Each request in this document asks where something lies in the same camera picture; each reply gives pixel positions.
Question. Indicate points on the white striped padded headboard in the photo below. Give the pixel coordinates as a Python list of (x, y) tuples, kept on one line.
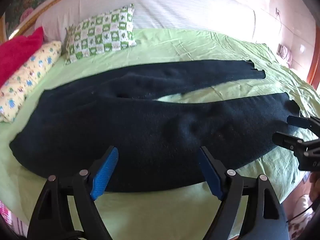
[(175, 7)]

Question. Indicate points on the pink patterned cloth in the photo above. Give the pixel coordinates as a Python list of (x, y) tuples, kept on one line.
[(7, 215)]

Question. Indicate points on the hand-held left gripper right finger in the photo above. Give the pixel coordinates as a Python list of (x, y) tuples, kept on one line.
[(210, 172)]

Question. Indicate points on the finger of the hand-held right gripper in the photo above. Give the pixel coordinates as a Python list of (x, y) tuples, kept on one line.
[(300, 122), (285, 139)]

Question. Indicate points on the small pinkish bundle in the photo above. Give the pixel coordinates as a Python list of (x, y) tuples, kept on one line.
[(285, 53)]

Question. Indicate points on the floral cloth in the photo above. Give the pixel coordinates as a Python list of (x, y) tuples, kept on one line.
[(303, 215)]

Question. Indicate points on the wall socket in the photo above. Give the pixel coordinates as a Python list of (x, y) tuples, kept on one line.
[(278, 11)]

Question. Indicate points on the green bed sheet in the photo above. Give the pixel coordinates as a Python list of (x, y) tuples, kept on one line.
[(175, 45)]

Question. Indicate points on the black pants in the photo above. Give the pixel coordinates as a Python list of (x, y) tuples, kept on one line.
[(150, 130)]

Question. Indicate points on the green checkered pillow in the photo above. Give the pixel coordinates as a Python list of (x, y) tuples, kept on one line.
[(102, 33)]

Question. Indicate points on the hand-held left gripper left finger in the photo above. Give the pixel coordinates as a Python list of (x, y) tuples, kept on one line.
[(105, 172)]

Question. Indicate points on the wooden door frame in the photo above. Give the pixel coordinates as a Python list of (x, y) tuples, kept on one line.
[(315, 72)]

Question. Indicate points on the red fleece blanket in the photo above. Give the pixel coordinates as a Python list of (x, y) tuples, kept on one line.
[(17, 52)]

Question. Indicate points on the yellow patterned pillow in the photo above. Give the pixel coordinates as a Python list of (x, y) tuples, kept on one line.
[(27, 80)]

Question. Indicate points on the gold framed landscape painting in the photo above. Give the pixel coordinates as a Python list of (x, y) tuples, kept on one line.
[(30, 2)]

